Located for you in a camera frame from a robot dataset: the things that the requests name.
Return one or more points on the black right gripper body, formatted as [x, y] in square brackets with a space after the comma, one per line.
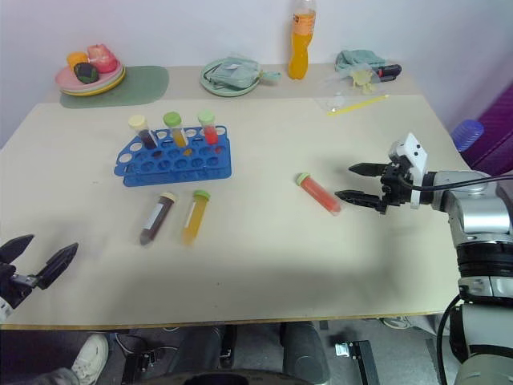
[394, 190]

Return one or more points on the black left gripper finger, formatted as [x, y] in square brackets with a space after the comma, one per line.
[58, 264]
[16, 246]

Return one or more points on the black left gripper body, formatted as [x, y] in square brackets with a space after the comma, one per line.
[16, 284]

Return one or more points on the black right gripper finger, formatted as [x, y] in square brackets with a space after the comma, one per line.
[360, 198]
[368, 169]

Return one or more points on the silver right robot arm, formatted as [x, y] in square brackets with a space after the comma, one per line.
[481, 208]

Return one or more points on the green-capped red liquid tube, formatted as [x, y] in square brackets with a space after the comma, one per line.
[320, 194]
[210, 130]

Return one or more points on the cream-capped dark brown tube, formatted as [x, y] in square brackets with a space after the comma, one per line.
[156, 218]

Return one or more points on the green-capped yellow liquid tube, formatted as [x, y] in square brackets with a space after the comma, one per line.
[178, 132]
[194, 220]

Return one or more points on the blue test tube rack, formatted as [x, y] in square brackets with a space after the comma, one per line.
[172, 168]

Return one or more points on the yellow-capped dark liquid tube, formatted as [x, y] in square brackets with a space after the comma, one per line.
[146, 134]

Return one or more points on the clear plastic zip bag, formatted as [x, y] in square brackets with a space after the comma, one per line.
[356, 106]

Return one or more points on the pale yellow plastic toy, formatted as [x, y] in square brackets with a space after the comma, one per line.
[364, 80]

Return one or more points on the black and red tool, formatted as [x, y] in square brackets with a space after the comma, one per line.
[388, 72]

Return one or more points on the teal cloth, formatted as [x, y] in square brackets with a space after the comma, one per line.
[358, 58]

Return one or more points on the purple padded object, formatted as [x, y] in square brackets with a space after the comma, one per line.
[497, 132]

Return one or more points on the orange drink bottle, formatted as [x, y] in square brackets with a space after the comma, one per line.
[300, 52]

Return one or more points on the light green plate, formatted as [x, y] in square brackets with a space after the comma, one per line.
[228, 90]

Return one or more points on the dark rounded shape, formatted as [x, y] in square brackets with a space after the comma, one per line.
[302, 349]

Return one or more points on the grey-green pouch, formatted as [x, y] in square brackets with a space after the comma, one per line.
[234, 72]

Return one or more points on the dark green toy fruit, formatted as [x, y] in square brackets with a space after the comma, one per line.
[85, 73]

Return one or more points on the stack of coloured plates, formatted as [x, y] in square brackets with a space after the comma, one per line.
[108, 82]

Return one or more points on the orange toy fruit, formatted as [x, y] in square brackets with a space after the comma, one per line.
[75, 59]

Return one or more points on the green placemat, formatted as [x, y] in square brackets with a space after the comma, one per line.
[144, 86]

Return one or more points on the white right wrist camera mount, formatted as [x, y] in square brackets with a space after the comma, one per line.
[414, 154]

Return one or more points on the black metal foot bracket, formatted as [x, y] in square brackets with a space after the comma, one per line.
[358, 359]

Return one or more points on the black table post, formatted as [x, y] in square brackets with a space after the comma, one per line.
[228, 345]

